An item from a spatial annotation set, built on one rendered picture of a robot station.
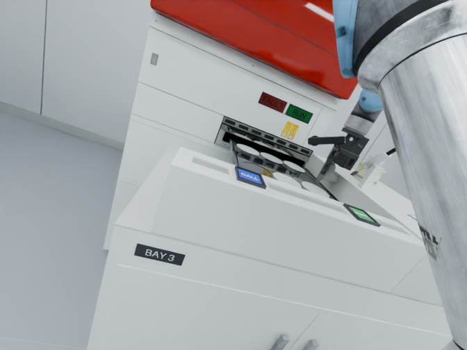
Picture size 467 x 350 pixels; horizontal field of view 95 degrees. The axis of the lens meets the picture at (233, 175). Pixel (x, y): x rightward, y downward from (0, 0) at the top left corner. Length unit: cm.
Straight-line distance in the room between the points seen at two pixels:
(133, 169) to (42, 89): 203
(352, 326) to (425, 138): 56
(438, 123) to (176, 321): 56
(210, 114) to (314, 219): 67
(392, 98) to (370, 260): 37
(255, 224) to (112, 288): 31
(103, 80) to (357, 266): 256
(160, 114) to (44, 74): 207
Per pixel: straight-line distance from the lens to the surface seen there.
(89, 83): 274
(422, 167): 24
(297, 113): 101
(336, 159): 79
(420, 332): 86
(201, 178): 35
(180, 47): 95
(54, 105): 296
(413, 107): 25
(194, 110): 95
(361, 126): 78
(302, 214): 41
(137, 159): 106
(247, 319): 60
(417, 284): 69
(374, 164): 81
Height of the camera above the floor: 110
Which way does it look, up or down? 21 degrees down
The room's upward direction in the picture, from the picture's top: 23 degrees clockwise
